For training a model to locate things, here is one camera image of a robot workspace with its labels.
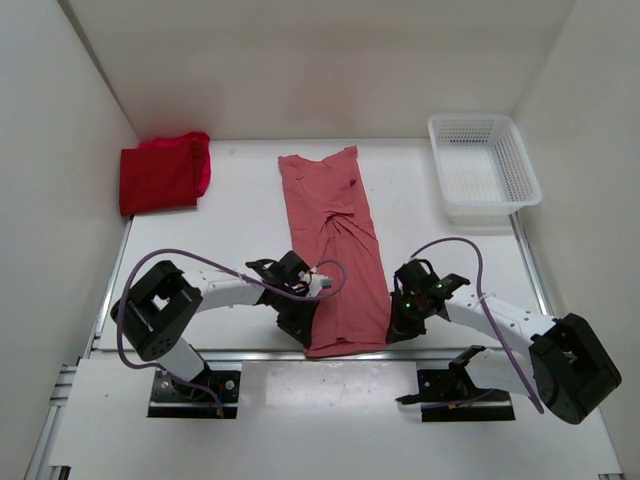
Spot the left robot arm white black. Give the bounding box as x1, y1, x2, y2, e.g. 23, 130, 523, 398
111, 251, 332, 402

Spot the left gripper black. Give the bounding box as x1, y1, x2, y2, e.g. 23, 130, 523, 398
272, 285, 319, 347

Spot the magenta t shirt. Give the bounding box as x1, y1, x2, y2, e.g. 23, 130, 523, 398
138, 131, 212, 198

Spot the dark red t shirt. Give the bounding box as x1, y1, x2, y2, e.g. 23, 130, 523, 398
119, 144, 197, 216

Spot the salmon pink t shirt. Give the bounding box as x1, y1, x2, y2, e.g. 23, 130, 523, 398
278, 146, 391, 358

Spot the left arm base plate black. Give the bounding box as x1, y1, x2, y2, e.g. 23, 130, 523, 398
147, 369, 241, 420

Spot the white plastic laundry basket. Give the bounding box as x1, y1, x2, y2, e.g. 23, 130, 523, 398
428, 113, 542, 218

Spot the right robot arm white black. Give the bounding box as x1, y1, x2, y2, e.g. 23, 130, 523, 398
387, 259, 622, 425

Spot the aluminium frame rail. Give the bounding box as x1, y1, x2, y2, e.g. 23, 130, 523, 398
24, 209, 624, 480

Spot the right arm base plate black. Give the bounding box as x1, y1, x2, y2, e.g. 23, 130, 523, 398
395, 345, 515, 423

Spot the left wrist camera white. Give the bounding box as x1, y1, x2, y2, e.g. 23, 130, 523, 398
302, 272, 333, 297

